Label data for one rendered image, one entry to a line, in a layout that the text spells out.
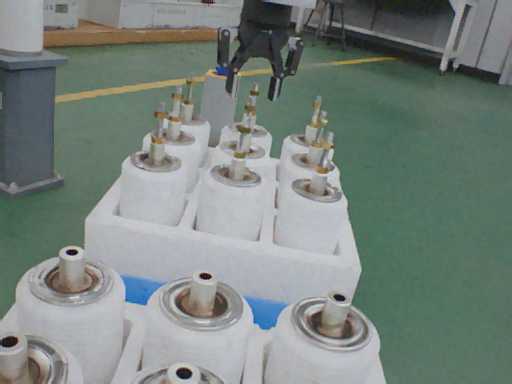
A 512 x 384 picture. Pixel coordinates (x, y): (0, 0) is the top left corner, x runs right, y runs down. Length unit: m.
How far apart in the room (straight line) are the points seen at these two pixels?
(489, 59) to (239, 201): 5.03
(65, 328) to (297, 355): 0.19
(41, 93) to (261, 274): 0.66
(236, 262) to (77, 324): 0.31
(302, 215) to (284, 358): 0.29
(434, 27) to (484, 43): 0.54
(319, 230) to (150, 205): 0.24
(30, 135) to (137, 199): 0.49
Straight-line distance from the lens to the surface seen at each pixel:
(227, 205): 0.70
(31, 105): 1.14
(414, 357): 0.89
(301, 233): 0.71
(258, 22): 0.76
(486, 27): 5.61
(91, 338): 0.46
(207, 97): 1.09
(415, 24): 5.75
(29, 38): 1.13
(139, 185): 0.71
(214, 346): 0.43
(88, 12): 3.59
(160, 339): 0.44
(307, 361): 0.44
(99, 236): 0.73
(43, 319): 0.45
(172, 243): 0.70
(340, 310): 0.45
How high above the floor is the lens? 0.52
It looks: 24 degrees down
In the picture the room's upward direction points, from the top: 11 degrees clockwise
